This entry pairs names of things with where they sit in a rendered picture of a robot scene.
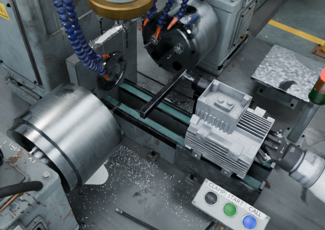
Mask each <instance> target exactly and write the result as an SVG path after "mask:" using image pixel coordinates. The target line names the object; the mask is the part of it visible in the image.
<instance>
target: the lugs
mask: <svg viewBox="0 0 325 230"><path fill-rule="evenodd" d="M266 120H268V121H270V122H272V125H273V123H274V121H275V120H274V119H273V118H271V117H267V119H266ZM199 121H200V117H199V116H197V115H195V114H193V115H192V117H191V119H190V122H191V123H193V124H195V125H198V123H199ZM272 125H271V126H272ZM185 146H186V147H187V148H189V149H192V148H191V147H189V146H187V145H185ZM258 150H259V148H258V147H256V146H254V145H251V146H250V148H249V150H248V151H247V153H248V154H250V155H252V156H254V157H255V155H256V154H257V152H258ZM245 175H246V173H245ZM245 175H244V176H243V177H241V176H239V175H237V176H238V177H239V178H241V179H244V177H245Z"/></svg>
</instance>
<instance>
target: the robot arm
mask: <svg viewBox="0 0 325 230"><path fill-rule="evenodd" d="M281 133H282V130H281V129H277V128H273V127H271V128H270V130H269V132H268V134H267V135H266V137H265V139H264V141H263V143H262V144H261V146H260V148H259V150H258V152H257V154H256V157H257V158H258V160H259V162H260V163H261V164H264V163H265V162H266V161H271V162H274V163H276V164H277V166H278V167H280V168H281V169H283V170H285V171H286V172H288V173H289V176H290V177H291V178H292V179H294V180H295V181H297V182H299V183H300V184H302V185H303V186H304V187H306V188H307V189H309V190H310V191H311V192H312V193H313V194H314V195H315V196H316V197H317V198H318V199H320V200H321V201H322V202H324V203H325V160H324V159H323V158H321V157H319V156H318V155H316V154H314V153H313V152H311V151H309V150H304V151H303V149H301V148H299V147H298V146H296V145H295V144H293V143H288V142H287V141H286V140H285V139H284V138H282V135H281Z"/></svg>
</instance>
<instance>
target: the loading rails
mask: <svg viewBox="0 0 325 230"><path fill-rule="evenodd" d="M123 81H124V82H122V83H121V84H120V85H119V86H118V90H119V101H118V100H116V99H114V98H112V97H111V96H109V95H108V96H106V97H105V98H104V99H103V98H101V99H100V100H101V101H102V102H103V103H104V104H105V105H106V106H107V107H108V109H112V108H114V107H115V105H116V104H118V103H119V102H121V105H120V106H119V107H118V108H116V109H115V111H114V112H113V114H114V117H115V119H116V120H117V122H118V124H119V125H120V126H121V127H120V130H121V135H122V138H123V137H124V136H125V135H126V136H128V137H129V138H131V139H132V140H134V141H136V142H137V143H139V144H141V145H142V146H144V147H146V148H147V149H149V150H150V151H149V152H148V153H147V154H146V158H148V159H150V160H151V161H153V162H156V161H157V160H158V158H159V157H162V158H163V159H165V160H167V161H168V162H170V163H172V164H173V167H174V168H176V169H177V170H179V171H181V172H182V173H184V174H185V175H186V177H185V178H184V181H185V182H187V183H188V184H190V185H191V186H195V184H196V183H197V182H198V183H200V184H203V182H204V180H205V179H208V180H210V181H211V182H213V183H215V184H216V185H218V186H220V187H221V188H223V189H225V190H226V191H228V192H230V193H231V194H233V195H235V196H236V197H238V198H240V199H241V200H243V201H244V202H246V203H248V204H249V205H251V206H253V205H254V203H255V202H256V200H257V199H258V197H259V196H260V194H261V192H262V190H263V188H264V186H265V184H266V182H265V181H266V179H267V178H268V176H269V175H270V173H271V171H272V170H273V168H274V166H275V164H276V163H274V162H271V161H266V162H265V163H264V164H261V163H260V162H259V160H258V158H257V157H255V159H254V161H253V163H252V165H251V166H250V168H249V170H248V172H247V173H246V175H245V177H244V179H241V178H239V177H238V176H237V174H236V173H233V174H231V176H230V177H227V176H225V175H224V174H222V173H221V169H222V168H221V167H220V166H218V165H216V164H214V163H213V162H211V161H209V160H208V159H206V158H203V157H202V158H201V159H200V160H198V159H196V158H195V157H193V156H192V150H193V149H189V148H187V147H186V146H185V143H184V140H185V136H186V132H187V129H188V128H189V125H190V119H191V117H192V115H193V114H192V113H190V112H188V111H186V110H184V109H182V108H181V107H179V106H177V105H175V104H173V103H171V102H169V101H167V100H165V99H163V100H162V101H161V102H160V103H159V105H158V106H157V107H156V108H155V109H154V110H153V111H152V112H151V113H150V114H149V115H148V116H147V117H146V118H145V119H142V118H141V117H140V110H141V107H142V106H145V105H146V104H147V103H148V102H149V101H150V100H151V99H152V98H153V97H154V96H155V95H156V94H154V93H152V92H151V91H149V90H147V89H145V88H143V87H141V86H139V85H137V84H136V83H134V82H132V81H130V80H128V79H126V78H124V79H123Z"/></svg>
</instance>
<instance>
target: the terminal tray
mask: <svg viewBox="0 0 325 230"><path fill-rule="evenodd" d="M215 82H217V84H215ZM246 96H247V97H248V99H246V98H245V97H246ZM202 97H204V98H205V99H204V100H203V99H202ZM251 99H252V97H251V96H249V95H247V94H245V93H243V92H240V91H238V90H236V89H234V88H232V87H230V86H228V85H226V84H223V83H221V82H219V81H217V80H215V79H214V80H213V81H212V82H211V84H210V85H209V86H208V87H207V88H206V90H205V91H204V92H203V93H202V94H201V96H200V97H199V98H198V99H197V104H196V110H195V115H197V116H199V117H200V120H202V119H203V120H204V122H207V124H211V126H215V128H219V130H223V132H224V133H225V132H227V134H228V135H229V134H232V133H233V131H234V129H235V126H236V125H237V123H238V122H239V120H240V119H241V117H242V116H243V114H244V113H245V111H246V110H247V109H248V107H249V105H250V102H251ZM234 113H236V114H237V115H236V116H234Z"/></svg>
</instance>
